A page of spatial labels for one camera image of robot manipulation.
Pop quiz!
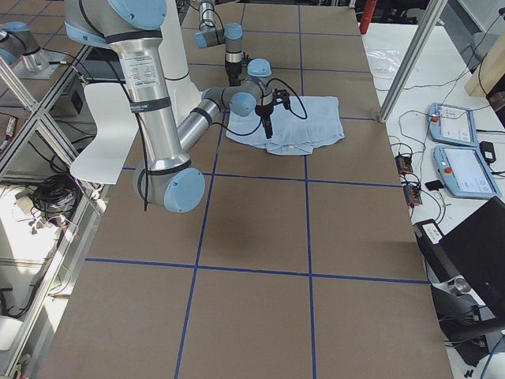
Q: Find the white plastic chair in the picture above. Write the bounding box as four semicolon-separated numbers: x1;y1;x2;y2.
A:
70;83;137;185

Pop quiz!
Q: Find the upper orange black adapter box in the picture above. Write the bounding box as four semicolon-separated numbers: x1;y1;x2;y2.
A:
395;154;413;174

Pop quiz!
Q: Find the black power adapter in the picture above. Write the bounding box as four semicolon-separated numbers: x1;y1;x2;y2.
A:
479;141;496;164

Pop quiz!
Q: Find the clear plastic bag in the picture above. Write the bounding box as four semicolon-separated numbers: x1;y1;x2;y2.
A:
365;49;402;79

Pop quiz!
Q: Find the light blue striped button shirt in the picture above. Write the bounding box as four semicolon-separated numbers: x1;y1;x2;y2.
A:
226;96;345;156

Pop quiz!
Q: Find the red fire extinguisher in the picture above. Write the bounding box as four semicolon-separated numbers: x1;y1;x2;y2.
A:
359;0;377;35

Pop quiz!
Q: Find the blue teach pendant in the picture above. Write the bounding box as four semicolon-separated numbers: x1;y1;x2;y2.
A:
428;103;478;147
433;145;501;200

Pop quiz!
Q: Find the lower orange black adapter box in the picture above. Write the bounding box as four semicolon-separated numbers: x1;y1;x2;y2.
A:
402;184;423;208

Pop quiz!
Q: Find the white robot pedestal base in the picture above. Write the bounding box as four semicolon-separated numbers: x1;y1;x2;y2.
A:
159;0;202;124

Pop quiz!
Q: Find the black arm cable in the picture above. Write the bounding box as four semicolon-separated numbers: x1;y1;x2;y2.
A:
133;77;309;212

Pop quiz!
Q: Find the aluminium frame post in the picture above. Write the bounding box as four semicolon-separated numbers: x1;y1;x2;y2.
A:
377;0;447;123

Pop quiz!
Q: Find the orange black adapter box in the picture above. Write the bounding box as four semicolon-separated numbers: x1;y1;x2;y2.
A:
395;154;413;174
402;184;423;208

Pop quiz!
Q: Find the coiled black cable bundle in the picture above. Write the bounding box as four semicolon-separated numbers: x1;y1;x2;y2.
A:
32;174;82;211

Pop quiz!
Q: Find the lower blue teach pendant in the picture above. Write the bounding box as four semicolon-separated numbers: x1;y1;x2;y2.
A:
433;145;501;200

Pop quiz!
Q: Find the upper blue teach pendant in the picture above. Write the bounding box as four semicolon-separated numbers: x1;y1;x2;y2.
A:
428;103;478;147

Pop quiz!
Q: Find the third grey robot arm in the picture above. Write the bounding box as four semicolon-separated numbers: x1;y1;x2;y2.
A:
1;21;59;80

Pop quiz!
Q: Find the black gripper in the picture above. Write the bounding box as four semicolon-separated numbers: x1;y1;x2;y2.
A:
255;88;291;138
225;59;247;86

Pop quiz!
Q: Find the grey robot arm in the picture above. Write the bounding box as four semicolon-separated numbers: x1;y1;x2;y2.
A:
195;1;246;86
65;1;290;212

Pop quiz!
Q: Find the black laptop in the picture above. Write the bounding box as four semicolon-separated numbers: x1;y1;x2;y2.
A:
413;197;504;313

